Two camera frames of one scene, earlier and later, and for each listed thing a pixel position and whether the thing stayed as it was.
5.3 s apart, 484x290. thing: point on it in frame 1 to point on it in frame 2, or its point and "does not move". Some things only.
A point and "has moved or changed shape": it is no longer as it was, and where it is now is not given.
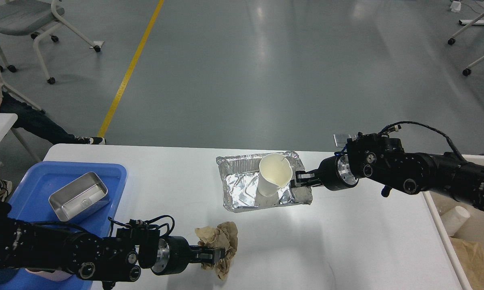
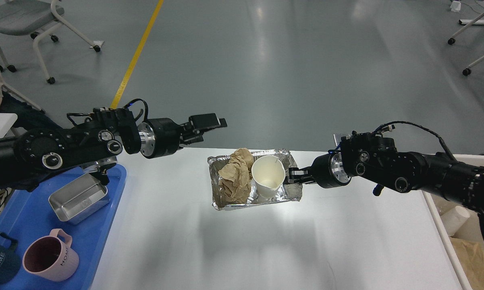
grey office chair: (12, 17) does not move
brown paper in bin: (475, 264) does not move
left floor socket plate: (340, 139) does not move
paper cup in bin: (453, 220) does not move
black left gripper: (173, 254) to (158, 137)
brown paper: (224, 236) to (235, 178)
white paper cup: (275, 171) has moved or changed shape
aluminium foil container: (239, 174) has moved or changed shape
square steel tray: (79, 197) does not move
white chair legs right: (467, 71) does not move
